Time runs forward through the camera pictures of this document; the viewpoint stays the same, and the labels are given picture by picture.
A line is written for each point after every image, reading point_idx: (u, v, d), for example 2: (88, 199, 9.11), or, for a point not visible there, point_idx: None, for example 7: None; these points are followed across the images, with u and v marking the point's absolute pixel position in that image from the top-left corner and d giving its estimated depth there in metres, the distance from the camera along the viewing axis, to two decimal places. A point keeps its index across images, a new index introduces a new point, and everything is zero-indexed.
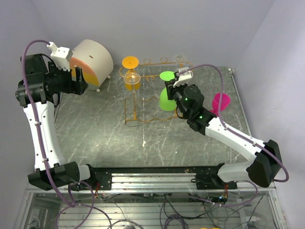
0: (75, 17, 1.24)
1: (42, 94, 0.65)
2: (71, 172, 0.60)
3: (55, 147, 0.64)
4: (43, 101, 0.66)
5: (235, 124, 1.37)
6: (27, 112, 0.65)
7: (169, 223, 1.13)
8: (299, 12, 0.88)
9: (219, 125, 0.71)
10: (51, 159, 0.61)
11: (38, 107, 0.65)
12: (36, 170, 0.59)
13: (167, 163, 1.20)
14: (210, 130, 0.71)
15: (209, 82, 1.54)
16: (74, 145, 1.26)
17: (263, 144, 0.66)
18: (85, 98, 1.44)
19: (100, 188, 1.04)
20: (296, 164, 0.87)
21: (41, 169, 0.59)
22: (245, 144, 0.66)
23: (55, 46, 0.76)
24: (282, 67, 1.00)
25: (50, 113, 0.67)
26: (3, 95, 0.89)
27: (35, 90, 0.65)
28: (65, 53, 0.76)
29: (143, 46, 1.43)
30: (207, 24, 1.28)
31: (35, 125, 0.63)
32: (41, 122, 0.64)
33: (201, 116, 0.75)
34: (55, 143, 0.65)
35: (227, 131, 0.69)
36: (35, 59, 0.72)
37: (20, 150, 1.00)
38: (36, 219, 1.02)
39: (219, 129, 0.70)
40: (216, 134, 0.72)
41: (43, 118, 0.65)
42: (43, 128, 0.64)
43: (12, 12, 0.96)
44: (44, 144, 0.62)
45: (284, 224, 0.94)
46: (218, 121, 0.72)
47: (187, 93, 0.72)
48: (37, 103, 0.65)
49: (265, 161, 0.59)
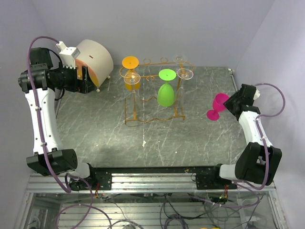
0: (76, 18, 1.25)
1: (43, 80, 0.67)
2: (68, 159, 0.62)
3: (54, 133, 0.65)
4: (45, 88, 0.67)
5: (235, 124, 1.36)
6: (27, 98, 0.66)
7: (169, 223, 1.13)
8: (299, 12, 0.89)
9: (252, 116, 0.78)
10: (49, 143, 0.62)
11: (39, 93, 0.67)
12: (35, 152, 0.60)
13: (167, 163, 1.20)
14: (243, 115, 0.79)
15: (209, 82, 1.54)
16: (74, 145, 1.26)
17: (270, 145, 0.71)
18: (85, 98, 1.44)
19: (100, 188, 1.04)
20: (296, 164, 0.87)
21: (39, 152, 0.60)
22: (255, 135, 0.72)
23: (64, 46, 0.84)
24: (281, 67, 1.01)
25: (51, 100, 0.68)
26: (2, 94, 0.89)
27: (37, 77, 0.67)
28: (71, 50, 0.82)
29: (143, 46, 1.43)
30: (207, 24, 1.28)
31: (35, 109, 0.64)
32: (41, 107, 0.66)
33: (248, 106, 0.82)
34: (55, 129, 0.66)
35: (254, 122, 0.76)
36: (41, 51, 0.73)
37: (20, 150, 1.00)
38: (36, 220, 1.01)
39: (249, 117, 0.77)
40: (244, 121, 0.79)
41: (44, 104, 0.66)
42: (43, 113, 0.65)
43: (11, 12, 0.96)
44: (43, 128, 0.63)
45: (284, 224, 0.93)
46: (255, 114, 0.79)
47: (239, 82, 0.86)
48: (38, 89, 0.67)
49: (255, 145, 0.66)
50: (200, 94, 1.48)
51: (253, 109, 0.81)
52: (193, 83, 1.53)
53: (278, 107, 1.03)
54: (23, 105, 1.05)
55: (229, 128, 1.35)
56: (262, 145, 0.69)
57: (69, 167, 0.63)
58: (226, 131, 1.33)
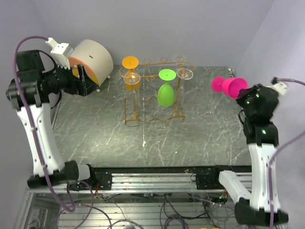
0: (76, 19, 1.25)
1: (36, 96, 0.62)
2: (71, 175, 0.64)
3: (54, 153, 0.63)
4: (38, 105, 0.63)
5: (235, 124, 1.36)
6: (21, 117, 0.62)
7: (169, 223, 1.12)
8: (299, 12, 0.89)
9: (266, 156, 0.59)
10: (49, 164, 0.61)
11: (33, 111, 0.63)
12: (35, 175, 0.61)
13: (167, 163, 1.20)
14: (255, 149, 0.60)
15: (209, 82, 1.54)
16: (74, 145, 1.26)
17: (277, 210, 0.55)
18: (85, 98, 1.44)
19: (100, 188, 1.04)
20: (296, 163, 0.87)
21: (40, 174, 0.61)
22: (262, 194, 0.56)
23: (54, 43, 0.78)
24: (282, 67, 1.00)
25: (46, 118, 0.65)
26: (3, 95, 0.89)
27: (28, 90, 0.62)
28: (61, 47, 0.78)
29: (142, 46, 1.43)
30: (207, 24, 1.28)
31: (31, 130, 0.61)
32: (37, 127, 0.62)
33: (264, 131, 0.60)
34: (54, 147, 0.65)
35: (265, 169, 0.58)
36: (29, 56, 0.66)
37: (20, 150, 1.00)
38: (36, 219, 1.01)
39: (261, 158, 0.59)
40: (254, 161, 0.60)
41: (39, 123, 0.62)
42: (40, 133, 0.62)
43: (11, 12, 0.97)
44: (42, 149, 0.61)
45: (284, 224, 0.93)
46: (270, 151, 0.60)
47: (261, 90, 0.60)
48: (31, 107, 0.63)
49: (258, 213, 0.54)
50: (200, 94, 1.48)
51: (269, 139, 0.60)
52: (193, 83, 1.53)
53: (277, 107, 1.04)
54: None
55: (229, 128, 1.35)
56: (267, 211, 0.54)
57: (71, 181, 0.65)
58: (226, 131, 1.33)
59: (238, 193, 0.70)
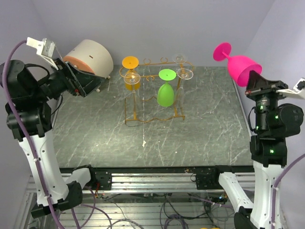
0: (76, 19, 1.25)
1: (39, 128, 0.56)
2: (74, 202, 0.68)
3: (57, 181, 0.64)
4: (41, 135, 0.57)
5: (235, 124, 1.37)
6: (23, 147, 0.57)
7: (169, 223, 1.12)
8: (299, 12, 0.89)
9: (272, 179, 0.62)
10: (53, 194, 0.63)
11: (35, 141, 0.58)
12: (39, 205, 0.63)
13: (167, 163, 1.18)
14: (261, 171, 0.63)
15: (209, 82, 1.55)
16: (74, 145, 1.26)
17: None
18: (85, 98, 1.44)
19: (100, 188, 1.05)
20: (297, 164, 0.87)
21: (44, 204, 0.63)
22: (264, 214, 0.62)
23: (34, 41, 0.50)
24: (281, 67, 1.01)
25: (50, 145, 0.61)
26: (2, 95, 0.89)
27: (30, 121, 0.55)
28: (41, 46, 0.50)
29: (142, 46, 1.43)
30: (207, 24, 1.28)
31: (35, 161, 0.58)
32: (40, 157, 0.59)
33: (272, 150, 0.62)
34: (57, 174, 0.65)
35: (270, 191, 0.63)
36: (19, 85, 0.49)
37: (20, 150, 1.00)
38: (36, 219, 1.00)
39: (267, 179, 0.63)
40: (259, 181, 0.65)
41: (42, 153, 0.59)
42: (43, 163, 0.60)
43: (11, 12, 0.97)
44: (45, 180, 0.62)
45: (284, 224, 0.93)
46: (277, 174, 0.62)
47: (282, 115, 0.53)
48: (34, 137, 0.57)
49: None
50: (200, 94, 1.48)
51: (277, 158, 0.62)
52: (193, 83, 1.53)
53: None
54: None
55: (228, 128, 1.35)
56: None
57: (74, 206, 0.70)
58: (226, 131, 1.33)
59: (238, 201, 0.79)
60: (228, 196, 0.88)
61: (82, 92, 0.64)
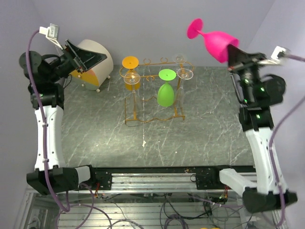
0: (75, 19, 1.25)
1: (53, 100, 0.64)
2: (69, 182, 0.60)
3: (57, 150, 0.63)
4: (54, 105, 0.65)
5: (235, 124, 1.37)
6: (36, 114, 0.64)
7: (169, 223, 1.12)
8: (299, 12, 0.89)
9: (265, 140, 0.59)
10: (51, 159, 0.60)
11: (47, 110, 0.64)
12: (35, 169, 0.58)
13: (167, 163, 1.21)
14: (253, 136, 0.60)
15: (209, 82, 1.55)
16: (74, 145, 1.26)
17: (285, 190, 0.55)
18: (85, 98, 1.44)
19: (100, 188, 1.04)
20: (296, 164, 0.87)
21: (40, 168, 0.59)
22: (269, 176, 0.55)
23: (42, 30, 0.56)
24: (281, 67, 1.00)
25: (59, 117, 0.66)
26: (3, 95, 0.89)
27: (46, 98, 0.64)
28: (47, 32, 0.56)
29: (142, 46, 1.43)
30: (207, 24, 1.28)
31: (42, 126, 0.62)
32: (48, 123, 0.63)
33: (258, 115, 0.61)
34: (59, 145, 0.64)
35: (267, 151, 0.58)
36: (38, 76, 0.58)
37: (20, 150, 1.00)
38: (36, 219, 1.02)
39: (261, 142, 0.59)
40: (253, 146, 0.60)
41: (51, 120, 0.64)
42: (49, 130, 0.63)
43: (11, 13, 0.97)
44: (47, 145, 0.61)
45: (284, 224, 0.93)
46: (267, 134, 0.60)
47: (268, 88, 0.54)
48: (47, 107, 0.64)
49: (270, 201, 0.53)
50: (199, 94, 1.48)
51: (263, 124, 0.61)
52: (193, 83, 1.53)
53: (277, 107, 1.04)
54: (23, 105, 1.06)
55: (229, 128, 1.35)
56: (277, 193, 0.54)
57: (69, 187, 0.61)
58: (226, 131, 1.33)
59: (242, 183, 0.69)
60: (234, 189, 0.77)
61: (83, 67, 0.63)
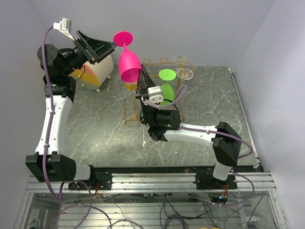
0: (75, 19, 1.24)
1: (64, 91, 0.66)
2: (66, 170, 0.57)
3: (59, 137, 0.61)
4: (64, 96, 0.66)
5: (235, 124, 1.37)
6: (47, 101, 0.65)
7: (169, 223, 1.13)
8: (299, 12, 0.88)
9: None
10: (52, 145, 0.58)
11: (56, 99, 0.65)
12: (35, 152, 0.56)
13: (167, 162, 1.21)
14: (169, 133, 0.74)
15: (209, 81, 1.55)
16: (74, 145, 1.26)
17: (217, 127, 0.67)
18: (85, 98, 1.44)
19: (100, 188, 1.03)
20: (297, 163, 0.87)
21: (40, 152, 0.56)
22: (201, 135, 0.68)
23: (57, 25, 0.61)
24: (281, 67, 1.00)
25: (66, 108, 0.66)
26: (3, 95, 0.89)
27: (57, 88, 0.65)
28: (59, 25, 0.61)
29: (142, 46, 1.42)
30: (206, 24, 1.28)
31: (50, 113, 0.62)
32: (55, 111, 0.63)
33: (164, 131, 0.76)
34: (61, 134, 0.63)
35: (183, 130, 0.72)
36: (54, 68, 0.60)
37: (20, 150, 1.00)
38: (36, 219, 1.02)
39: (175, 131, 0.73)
40: (175, 136, 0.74)
41: (58, 109, 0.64)
42: (55, 118, 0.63)
43: (10, 13, 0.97)
44: (50, 131, 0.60)
45: (284, 224, 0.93)
46: None
47: (173, 123, 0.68)
48: (57, 96, 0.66)
49: (224, 145, 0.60)
50: (199, 94, 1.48)
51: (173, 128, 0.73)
52: (193, 83, 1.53)
53: (277, 107, 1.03)
54: (22, 105, 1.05)
55: None
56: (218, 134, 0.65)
57: (67, 176, 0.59)
58: None
59: None
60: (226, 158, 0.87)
61: (95, 56, 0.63)
